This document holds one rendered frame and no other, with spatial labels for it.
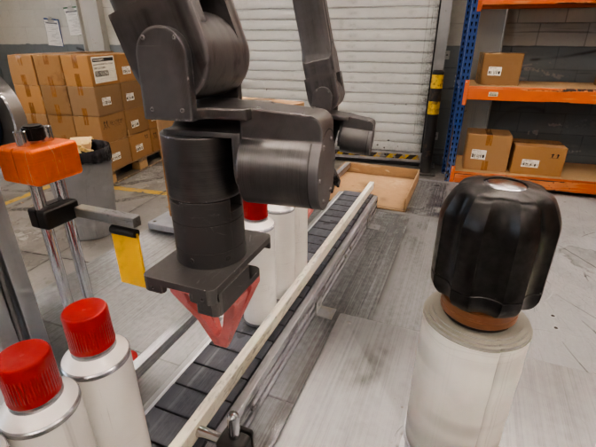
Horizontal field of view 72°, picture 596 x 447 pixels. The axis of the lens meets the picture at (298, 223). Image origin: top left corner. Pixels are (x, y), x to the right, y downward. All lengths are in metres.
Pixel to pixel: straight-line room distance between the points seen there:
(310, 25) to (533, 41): 4.04
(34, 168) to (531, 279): 0.38
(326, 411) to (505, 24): 4.29
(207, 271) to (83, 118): 3.88
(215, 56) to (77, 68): 3.83
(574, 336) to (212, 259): 0.64
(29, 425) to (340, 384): 0.34
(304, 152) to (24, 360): 0.23
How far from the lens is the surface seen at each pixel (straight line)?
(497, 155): 4.04
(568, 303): 0.91
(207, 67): 0.27
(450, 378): 0.37
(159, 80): 0.28
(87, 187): 3.00
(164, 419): 0.53
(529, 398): 0.60
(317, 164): 0.26
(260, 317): 0.62
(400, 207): 1.20
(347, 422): 0.51
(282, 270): 0.65
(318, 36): 0.77
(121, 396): 0.39
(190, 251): 0.33
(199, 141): 0.29
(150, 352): 0.49
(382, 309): 0.76
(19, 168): 0.39
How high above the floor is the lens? 1.27
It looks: 25 degrees down
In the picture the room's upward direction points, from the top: straight up
